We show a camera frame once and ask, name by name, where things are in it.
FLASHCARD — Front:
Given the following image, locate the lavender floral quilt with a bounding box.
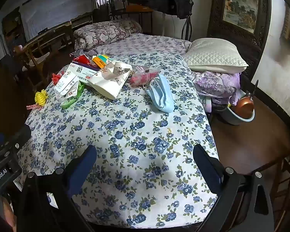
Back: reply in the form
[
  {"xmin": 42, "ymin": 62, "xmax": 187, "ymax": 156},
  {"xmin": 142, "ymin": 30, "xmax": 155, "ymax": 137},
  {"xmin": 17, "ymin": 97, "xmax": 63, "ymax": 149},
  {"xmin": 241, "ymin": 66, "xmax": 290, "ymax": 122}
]
[{"xmin": 95, "ymin": 33, "xmax": 191, "ymax": 56}]

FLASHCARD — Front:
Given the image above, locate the copper bowl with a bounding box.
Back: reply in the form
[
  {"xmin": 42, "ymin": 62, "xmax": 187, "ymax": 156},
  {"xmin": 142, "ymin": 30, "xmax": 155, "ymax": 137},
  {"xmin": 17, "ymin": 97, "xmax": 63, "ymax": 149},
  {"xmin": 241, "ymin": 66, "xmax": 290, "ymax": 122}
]
[{"xmin": 232, "ymin": 97, "xmax": 255, "ymax": 119}]

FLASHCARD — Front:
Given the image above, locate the white printed carton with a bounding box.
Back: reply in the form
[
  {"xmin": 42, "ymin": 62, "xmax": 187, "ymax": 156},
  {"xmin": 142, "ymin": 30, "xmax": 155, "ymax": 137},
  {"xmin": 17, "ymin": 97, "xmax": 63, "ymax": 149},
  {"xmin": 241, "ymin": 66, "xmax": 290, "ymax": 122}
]
[{"xmin": 54, "ymin": 63, "xmax": 101, "ymax": 102}]

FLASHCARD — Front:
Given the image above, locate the white quilted pillow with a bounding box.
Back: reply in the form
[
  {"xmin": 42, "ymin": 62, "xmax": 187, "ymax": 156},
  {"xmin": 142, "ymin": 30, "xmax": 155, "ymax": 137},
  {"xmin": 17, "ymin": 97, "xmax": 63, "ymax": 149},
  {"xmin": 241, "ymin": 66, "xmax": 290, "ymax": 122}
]
[{"xmin": 182, "ymin": 38, "xmax": 249, "ymax": 74}]

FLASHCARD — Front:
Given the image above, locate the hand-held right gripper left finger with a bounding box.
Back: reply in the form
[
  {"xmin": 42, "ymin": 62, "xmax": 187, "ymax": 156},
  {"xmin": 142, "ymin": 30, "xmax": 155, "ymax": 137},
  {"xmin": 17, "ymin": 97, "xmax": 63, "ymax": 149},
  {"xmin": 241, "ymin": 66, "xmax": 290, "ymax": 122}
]
[{"xmin": 14, "ymin": 145, "xmax": 98, "ymax": 232}]

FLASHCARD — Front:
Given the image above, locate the light blue plastic basin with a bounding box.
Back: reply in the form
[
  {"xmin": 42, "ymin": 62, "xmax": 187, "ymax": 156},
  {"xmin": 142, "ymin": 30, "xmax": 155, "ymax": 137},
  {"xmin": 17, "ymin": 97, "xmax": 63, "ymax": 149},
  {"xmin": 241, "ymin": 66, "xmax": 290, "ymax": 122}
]
[{"xmin": 226, "ymin": 90, "xmax": 255, "ymax": 125}]

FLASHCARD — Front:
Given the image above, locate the black wooden chair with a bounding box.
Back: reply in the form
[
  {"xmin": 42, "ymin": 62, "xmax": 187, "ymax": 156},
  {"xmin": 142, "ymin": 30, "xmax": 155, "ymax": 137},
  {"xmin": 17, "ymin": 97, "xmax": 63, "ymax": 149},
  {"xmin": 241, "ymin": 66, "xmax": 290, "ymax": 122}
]
[{"xmin": 105, "ymin": 0, "xmax": 131, "ymax": 21}]

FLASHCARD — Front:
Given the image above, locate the red snack wrapper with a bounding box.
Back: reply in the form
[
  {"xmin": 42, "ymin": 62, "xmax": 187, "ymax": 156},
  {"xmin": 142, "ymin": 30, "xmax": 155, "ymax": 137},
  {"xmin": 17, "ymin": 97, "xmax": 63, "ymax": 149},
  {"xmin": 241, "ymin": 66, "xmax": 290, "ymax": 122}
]
[{"xmin": 72, "ymin": 55, "xmax": 97, "ymax": 69}]

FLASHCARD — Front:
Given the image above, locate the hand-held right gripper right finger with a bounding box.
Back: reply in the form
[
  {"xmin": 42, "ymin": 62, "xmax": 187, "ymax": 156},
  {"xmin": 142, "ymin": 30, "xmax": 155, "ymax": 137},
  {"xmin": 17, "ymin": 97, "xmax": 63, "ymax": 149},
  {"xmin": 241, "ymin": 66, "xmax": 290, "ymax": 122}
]
[{"xmin": 193, "ymin": 144, "xmax": 275, "ymax": 232}]

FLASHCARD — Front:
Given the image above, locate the brown wooden chair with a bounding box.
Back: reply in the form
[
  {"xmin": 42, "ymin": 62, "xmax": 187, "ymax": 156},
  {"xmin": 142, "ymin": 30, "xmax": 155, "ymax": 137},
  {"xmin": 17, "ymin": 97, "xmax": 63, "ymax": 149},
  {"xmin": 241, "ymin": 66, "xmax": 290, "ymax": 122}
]
[{"xmin": 22, "ymin": 22, "xmax": 74, "ymax": 87}]

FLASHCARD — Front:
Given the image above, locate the green wrapper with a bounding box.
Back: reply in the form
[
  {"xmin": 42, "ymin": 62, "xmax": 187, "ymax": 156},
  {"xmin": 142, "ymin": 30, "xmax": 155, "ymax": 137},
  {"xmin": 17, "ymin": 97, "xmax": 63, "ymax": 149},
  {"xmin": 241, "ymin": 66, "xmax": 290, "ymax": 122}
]
[{"xmin": 60, "ymin": 81, "xmax": 84, "ymax": 110}]

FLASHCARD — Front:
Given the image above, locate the yellow woven ornament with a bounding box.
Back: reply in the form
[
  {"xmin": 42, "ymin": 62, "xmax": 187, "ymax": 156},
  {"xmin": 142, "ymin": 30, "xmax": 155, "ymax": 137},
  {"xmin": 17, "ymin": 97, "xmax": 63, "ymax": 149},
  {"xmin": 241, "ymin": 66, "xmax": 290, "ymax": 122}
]
[{"xmin": 26, "ymin": 90, "xmax": 48, "ymax": 111}]

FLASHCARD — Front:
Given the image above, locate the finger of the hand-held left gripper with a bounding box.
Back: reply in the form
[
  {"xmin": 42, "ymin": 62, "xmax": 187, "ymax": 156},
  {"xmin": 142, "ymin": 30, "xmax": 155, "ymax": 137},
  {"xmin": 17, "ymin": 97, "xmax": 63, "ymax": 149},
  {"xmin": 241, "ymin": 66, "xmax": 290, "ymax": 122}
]
[{"xmin": 0, "ymin": 124, "xmax": 32, "ymax": 165}]

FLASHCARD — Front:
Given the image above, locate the purple floral folded blanket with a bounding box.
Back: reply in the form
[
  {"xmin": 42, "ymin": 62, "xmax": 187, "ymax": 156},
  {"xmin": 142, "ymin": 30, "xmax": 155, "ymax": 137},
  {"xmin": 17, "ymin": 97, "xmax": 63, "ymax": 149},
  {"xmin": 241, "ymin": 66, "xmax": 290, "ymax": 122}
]
[{"xmin": 192, "ymin": 71, "xmax": 241, "ymax": 105}]

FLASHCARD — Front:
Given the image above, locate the maroon floral pillow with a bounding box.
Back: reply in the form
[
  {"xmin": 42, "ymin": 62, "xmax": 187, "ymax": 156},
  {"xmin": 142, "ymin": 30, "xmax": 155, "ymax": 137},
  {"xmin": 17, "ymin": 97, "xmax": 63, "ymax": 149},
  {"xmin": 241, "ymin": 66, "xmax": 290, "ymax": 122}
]
[{"xmin": 74, "ymin": 20, "xmax": 142, "ymax": 51}]

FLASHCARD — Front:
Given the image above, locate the silver foil wrapper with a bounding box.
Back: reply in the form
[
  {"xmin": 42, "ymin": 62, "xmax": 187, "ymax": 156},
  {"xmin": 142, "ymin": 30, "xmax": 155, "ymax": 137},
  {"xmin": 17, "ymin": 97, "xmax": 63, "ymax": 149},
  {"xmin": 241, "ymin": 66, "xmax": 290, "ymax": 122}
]
[{"xmin": 72, "ymin": 49, "xmax": 87, "ymax": 58}]

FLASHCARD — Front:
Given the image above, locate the orange top table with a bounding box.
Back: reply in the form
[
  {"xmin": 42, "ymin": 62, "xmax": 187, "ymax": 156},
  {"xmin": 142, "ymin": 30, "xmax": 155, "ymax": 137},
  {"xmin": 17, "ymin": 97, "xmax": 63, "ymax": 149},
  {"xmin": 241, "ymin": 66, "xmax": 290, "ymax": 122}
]
[{"xmin": 124, "ymin": 5, "xmax": 155, "ymax": 33}]

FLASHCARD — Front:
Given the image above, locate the light wooden chair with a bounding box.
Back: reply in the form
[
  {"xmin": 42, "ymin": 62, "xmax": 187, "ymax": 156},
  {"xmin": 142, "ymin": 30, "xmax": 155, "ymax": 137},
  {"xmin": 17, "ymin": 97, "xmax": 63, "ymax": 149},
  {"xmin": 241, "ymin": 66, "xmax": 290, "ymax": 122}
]
[{"xmin": 271, "ymin": 126, "xmax": 290, "ymax": 223}]

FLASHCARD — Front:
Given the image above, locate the black metal coat stand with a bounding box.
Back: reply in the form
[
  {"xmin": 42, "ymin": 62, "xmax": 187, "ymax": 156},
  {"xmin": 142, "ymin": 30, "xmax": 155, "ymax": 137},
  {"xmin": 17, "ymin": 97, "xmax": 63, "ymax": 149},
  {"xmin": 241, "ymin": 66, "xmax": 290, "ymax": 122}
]
[{"xmin": 181, "ymin": 0, "xmax": 195, "ymax": 40}]

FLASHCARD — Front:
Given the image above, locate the blue face mask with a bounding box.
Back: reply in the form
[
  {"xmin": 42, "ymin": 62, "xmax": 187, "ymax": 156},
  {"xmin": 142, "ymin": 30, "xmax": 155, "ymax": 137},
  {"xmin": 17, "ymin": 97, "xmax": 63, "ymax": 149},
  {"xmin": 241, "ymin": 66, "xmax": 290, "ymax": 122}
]
[{"xmin": 144, "ymin": 74, "xmax": 175, "ymax": 113}]

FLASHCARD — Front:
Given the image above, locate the blue floral bedspread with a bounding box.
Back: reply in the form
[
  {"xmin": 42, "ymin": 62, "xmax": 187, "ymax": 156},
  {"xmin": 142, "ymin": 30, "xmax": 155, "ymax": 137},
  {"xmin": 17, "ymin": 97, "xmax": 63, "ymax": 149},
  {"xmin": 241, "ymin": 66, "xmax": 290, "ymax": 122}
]
[{"xmin": 16, "ymin": 52, "xmax": 220, "ymax": 229}]

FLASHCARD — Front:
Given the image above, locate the person's left hand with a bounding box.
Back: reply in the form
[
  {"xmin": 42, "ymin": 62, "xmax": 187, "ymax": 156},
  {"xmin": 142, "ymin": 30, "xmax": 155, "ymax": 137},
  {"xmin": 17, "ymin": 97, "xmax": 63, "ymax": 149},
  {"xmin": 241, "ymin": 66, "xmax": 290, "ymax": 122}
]
[{"xmin": 0, "ymin": 197, "xmax": 18, "ymax": 232}]

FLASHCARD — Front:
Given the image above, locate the white paper bag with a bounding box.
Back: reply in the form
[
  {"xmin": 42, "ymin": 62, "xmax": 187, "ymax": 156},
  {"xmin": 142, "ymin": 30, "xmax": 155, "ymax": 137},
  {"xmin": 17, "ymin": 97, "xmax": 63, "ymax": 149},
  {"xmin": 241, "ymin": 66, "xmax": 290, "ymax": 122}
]
[{"xmin": 87, "ymin": 61, "xmax": 133, "ymax": 99}]

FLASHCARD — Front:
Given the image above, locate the orange yellow box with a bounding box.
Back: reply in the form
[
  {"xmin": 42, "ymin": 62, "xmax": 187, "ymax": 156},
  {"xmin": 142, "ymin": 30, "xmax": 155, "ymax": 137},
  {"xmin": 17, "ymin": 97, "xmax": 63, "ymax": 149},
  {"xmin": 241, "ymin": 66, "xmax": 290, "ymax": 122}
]
[{"xmin": 92, "ymin": 55, "xmax": 115, "ymax": 68}]

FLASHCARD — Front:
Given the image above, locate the pink plastic packet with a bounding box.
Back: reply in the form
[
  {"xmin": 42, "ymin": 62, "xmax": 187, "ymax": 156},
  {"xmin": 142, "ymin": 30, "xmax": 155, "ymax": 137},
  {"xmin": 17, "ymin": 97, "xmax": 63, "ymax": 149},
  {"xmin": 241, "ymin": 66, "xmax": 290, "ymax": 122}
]
[{"xmin": 129, "ymin": 66, "xmax": 161, "ymax": 86}]

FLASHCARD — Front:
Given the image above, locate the carved wooden framed painting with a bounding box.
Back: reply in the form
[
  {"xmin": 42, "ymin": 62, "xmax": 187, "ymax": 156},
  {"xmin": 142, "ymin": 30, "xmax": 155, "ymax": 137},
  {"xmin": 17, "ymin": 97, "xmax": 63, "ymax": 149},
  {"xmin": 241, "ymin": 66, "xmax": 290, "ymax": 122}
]
[{"xmin": 208, "ymin": 0, "xmax": 272, "ymax": 78}]

